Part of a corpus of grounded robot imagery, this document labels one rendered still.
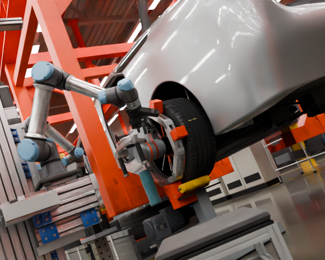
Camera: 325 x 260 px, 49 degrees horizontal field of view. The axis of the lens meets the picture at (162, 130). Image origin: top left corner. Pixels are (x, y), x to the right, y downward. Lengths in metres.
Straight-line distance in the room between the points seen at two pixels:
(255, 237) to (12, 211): 1.19
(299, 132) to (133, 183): 2.10
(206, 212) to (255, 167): 4.82
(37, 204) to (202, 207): 1.22
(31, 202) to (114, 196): 1.07
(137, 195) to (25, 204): 1.23
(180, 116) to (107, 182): 0.82
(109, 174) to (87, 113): 0.54
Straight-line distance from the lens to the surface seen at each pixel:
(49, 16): 3.37
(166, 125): 2.39
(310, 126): 4.41
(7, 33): 4.70
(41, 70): 1.99
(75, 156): 2.79
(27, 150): 1.96
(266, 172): 7.41
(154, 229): 2.68
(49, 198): 1.88
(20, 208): 1.85
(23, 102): 5.05
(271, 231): 1.04
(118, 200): 2.82
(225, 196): 8.38
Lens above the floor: 0.46
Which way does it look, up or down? 11 degrees up
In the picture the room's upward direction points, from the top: 22 degrees counter-clockwise
